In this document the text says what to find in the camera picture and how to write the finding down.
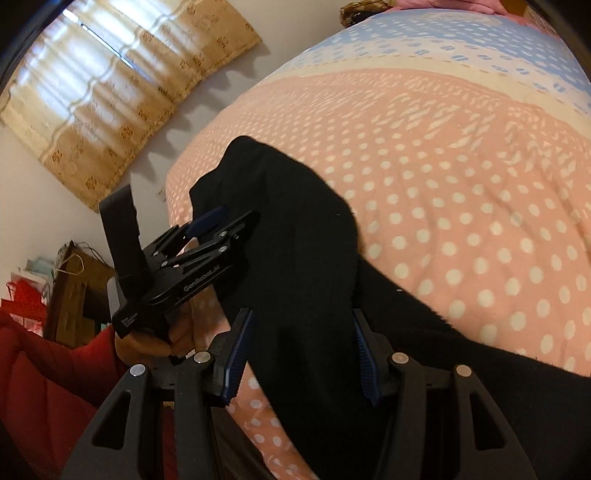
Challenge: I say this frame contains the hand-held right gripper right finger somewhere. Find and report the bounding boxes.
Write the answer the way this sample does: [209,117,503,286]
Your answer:
[352,308,527,480]

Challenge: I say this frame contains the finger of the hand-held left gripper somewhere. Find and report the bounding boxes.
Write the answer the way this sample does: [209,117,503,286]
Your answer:
[178,210,260,274]
[182,205,227,238]

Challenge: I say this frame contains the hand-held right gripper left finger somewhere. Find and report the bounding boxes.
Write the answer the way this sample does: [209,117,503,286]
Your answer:
[69,308,254,480]

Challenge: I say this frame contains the black pants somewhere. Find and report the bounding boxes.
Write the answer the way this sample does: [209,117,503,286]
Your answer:
[189,135,591,480]

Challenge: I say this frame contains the person's left forearm red sleeve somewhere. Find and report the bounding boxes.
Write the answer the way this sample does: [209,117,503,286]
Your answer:
[0,308,178,480]

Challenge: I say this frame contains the person's left hand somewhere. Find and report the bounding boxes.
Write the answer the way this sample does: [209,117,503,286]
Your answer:
[115,286,232,365]

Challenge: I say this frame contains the brown paper bag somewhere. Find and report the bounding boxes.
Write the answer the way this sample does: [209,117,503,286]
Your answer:
[46,240,116,349]

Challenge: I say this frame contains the light blue box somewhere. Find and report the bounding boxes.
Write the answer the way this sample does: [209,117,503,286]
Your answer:
[18,256,58,278]

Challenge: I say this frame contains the red paper bags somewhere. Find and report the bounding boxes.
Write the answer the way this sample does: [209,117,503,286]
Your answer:
[0,268,54,340]

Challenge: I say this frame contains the beige patterned curtain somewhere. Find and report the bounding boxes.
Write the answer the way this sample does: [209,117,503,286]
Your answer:
[0,0,263,212]

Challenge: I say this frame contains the pink blue polka-dot bedsheet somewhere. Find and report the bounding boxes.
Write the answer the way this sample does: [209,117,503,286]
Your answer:
[164,0,591,480]

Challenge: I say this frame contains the brown fuzzy thing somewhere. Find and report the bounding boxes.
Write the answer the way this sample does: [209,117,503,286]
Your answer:
[341,0,393,29]

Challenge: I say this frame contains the pink folded blanket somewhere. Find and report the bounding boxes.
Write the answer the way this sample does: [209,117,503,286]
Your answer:
[387,0,532,21]

